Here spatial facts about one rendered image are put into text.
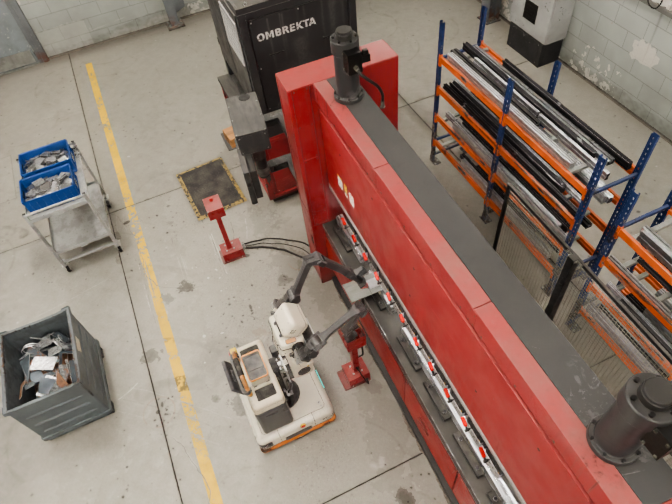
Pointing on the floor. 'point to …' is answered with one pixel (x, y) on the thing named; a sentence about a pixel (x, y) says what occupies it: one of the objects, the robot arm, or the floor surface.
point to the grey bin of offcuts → (53, 376)
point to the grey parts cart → (76, 217)
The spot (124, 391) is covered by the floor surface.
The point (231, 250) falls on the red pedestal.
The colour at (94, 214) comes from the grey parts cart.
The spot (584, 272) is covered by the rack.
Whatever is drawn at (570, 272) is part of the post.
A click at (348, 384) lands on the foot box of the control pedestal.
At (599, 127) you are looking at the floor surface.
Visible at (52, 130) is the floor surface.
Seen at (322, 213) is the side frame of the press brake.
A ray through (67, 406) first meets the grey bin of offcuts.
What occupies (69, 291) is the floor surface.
